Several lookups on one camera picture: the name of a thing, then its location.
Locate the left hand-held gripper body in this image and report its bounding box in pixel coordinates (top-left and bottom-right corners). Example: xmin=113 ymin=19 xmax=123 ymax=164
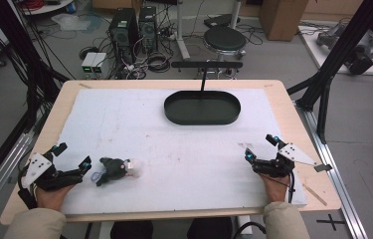
xmin=18 ymin=150 xmax=85 ymax=193

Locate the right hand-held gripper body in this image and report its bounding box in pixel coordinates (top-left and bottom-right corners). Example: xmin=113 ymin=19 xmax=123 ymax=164
xmin=253 ymin=141 xmax=334 ymax=179

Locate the black plush toy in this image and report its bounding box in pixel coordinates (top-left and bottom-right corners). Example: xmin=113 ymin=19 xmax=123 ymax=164
xmin=90 ymin=156 xmax=143 ymax=187

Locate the person's left hand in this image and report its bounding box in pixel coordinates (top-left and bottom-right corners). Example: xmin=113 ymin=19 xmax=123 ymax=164
xmin=34 ymin=183 xmax=77 ymax=212

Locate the person's right hand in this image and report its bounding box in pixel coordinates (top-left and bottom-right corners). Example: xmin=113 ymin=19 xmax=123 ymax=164
xmin=260 ymin=171 xmax=291 ymax=204

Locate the wooden table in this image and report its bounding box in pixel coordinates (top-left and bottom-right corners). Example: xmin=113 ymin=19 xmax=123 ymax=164
xmin=0 ymin=78 xmax=343 ymax=227

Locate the thin wooden stick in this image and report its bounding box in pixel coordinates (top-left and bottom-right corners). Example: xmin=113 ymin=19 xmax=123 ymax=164
xmin=301 ymin=182 xmax=328 ymax=207

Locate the black oval tray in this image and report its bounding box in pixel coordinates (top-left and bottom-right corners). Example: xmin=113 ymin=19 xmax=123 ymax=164
xmin=163 ymin=90 xmax=243 ymax=126

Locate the white foam mat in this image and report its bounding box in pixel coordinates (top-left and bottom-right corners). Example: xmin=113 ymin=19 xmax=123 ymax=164
xmin=56 ymin=87 xmax=308 ymax=216

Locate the person's left leg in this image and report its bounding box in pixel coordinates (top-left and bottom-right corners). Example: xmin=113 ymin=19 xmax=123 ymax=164
xmin=109 ymin=220 xmax=155 ymax=239

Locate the person's leg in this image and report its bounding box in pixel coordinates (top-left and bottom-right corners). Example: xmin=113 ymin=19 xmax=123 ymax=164
xmin=109 ymin=220 xmax=155 ymax=239
xmin=186 ymin=216 xmax=234 ymax=239

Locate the person's right leg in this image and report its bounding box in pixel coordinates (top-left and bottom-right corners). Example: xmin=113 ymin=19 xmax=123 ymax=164
xmin=186 ymin=216 xmax=234 ymax=239

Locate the white power supply box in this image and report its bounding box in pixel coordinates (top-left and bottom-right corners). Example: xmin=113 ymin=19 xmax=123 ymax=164
xmin=81 ymin=51 xmax=97 ymax=75
xmin=91 ymin=52 xmax=109 ymax=76

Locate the white floor platform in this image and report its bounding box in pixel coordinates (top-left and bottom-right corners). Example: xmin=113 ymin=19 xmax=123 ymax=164
xmin=297 ymin=24 xmax=373 ymax=77

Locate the black round stool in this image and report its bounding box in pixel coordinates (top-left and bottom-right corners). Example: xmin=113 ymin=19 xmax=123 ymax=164
xmin=202 ymin=25 xmax=248 ymax=64

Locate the brown cardboard box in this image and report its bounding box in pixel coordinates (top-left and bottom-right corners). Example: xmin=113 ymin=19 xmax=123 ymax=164
xmin=258 ymin=0 xmax=309 ymax=42

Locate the grey machine on platform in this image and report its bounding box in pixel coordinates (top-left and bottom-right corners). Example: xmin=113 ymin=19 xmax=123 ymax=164
xmin=315 ymin=22 xmax=373 ymax=76

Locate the clear plastic bag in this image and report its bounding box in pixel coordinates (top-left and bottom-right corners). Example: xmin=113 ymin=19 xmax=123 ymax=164
xmin=51 ymin=12 xmax=104 ymax=33

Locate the flat black case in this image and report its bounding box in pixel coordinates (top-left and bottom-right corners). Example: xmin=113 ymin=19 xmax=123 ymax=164
xmin=203 ymin=14 xmax=242 ymax=29

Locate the large black computer tower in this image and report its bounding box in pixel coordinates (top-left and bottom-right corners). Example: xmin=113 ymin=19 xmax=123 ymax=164
xmin=108 ymin=7 xmax=139 ymax=65

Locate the white desk leg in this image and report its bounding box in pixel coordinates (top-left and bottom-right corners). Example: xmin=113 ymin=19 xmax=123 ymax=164
xmin=173 ymin=0 xmax=192 ymax=62

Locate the round white table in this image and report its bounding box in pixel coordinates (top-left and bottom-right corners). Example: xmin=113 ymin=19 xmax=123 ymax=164
xmin=17 ymin=0 xmax=77 ymax=16

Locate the slim black computer tower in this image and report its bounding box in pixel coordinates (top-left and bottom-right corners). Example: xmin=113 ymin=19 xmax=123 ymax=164
xmin=137 ymin=5 xmax=159 ymax=55

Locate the aluminium rail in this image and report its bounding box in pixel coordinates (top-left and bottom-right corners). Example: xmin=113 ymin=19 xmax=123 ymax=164
xmin=293 ymin=100 xmax=369 ymax=239
xmin=0 ymin=131 xmax=37 ymax=227

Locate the right hand-held gripper cable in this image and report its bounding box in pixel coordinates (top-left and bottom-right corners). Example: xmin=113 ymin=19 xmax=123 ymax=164
xmin=285 ymin=170 xmax=297 ymax=204

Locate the black cable under table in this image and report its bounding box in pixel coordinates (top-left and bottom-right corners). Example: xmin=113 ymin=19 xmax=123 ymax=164
xmin=232 ymin=221 xmax=268 ymax=239

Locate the black metal frame post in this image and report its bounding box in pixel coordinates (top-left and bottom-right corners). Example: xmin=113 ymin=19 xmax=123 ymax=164
xmin=0 ymin=0 xmax=71 ymax=200
xmin=286 ymin=0 xmax=373 ymax=144

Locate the black camera bar on stand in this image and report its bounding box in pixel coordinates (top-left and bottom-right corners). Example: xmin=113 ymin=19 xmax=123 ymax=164
xmin=170 ymin=60 xmax=244 ymax=101

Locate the coiled black cable bundle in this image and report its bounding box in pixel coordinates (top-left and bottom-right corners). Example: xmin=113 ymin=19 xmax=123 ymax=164
xmin=146 ymin=52 xmax=172 ymax=74

